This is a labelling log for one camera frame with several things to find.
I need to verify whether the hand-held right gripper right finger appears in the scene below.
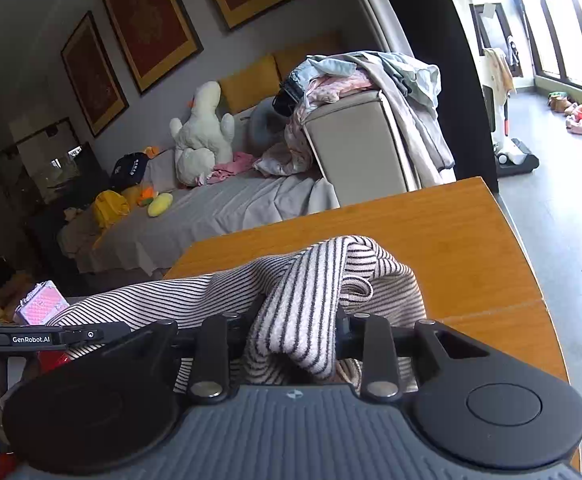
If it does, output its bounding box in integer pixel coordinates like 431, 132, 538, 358
336, 310, 492, 402

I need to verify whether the striped knit garment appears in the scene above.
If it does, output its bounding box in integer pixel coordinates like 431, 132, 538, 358
58, 235, 428, 393

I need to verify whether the pink floral cloth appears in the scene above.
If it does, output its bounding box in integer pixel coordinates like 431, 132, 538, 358
303, 71, 374, 107

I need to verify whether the white standing appliance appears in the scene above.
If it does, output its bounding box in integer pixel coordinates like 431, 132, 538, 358
463, 0, 540, 177

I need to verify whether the grey neck pillow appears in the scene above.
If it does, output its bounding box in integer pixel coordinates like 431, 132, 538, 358
245, 96, 294, 153

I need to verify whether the cream hanging towel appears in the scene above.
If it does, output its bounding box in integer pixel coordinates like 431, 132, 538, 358
483, 47, 516, 96

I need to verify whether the white plush duck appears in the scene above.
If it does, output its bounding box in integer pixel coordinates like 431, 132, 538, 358
169, 81, 235, 187

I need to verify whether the yellow backpack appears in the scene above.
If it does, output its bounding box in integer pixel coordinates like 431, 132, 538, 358
94, 190, 131, 229

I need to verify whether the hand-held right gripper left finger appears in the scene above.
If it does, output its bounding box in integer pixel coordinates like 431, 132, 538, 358
121, 296, 268, 406

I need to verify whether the pink garment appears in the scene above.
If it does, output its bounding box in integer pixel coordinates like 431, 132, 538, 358
206, 151, 256, 184

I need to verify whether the yellow-green plush toy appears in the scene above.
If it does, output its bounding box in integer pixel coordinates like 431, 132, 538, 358
147, 192, 174, 218

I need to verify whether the beige armchair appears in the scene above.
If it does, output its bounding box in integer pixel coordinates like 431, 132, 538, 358
303, 90, 422, 193

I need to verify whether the yellow sofa cushion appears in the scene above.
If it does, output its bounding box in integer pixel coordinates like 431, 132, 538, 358
273, 34, 344, 81
218, 54, 282, 116

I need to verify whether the pink quilted case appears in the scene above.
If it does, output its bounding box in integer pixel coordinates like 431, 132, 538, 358
14, 281, 70, 326

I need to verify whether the grey sheet covered sofa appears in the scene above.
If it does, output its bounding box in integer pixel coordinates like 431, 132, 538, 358
58, 147, 342, 277

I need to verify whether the black garment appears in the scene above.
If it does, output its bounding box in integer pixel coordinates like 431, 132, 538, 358
272, 77, 306, 116

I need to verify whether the glass fish tank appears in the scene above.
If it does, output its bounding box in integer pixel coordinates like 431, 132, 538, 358
0, 117, 109, 206

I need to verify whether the black cap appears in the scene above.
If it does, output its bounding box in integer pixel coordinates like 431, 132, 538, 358
110, 152, 151, 191

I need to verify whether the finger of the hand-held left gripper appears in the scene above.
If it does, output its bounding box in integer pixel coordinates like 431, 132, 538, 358
0, 326, 134, 352

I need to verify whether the red plastic container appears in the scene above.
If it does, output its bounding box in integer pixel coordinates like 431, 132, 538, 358
36, 350, 69, 372

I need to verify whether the beige hanging garment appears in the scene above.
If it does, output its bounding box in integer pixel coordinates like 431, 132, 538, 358
356, 55, 456, 188

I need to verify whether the white floral blanket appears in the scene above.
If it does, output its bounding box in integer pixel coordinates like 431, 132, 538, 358
253, 105, 318, 177

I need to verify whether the black window frame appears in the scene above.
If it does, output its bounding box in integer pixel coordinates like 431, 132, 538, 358
501, 0, 582, 102

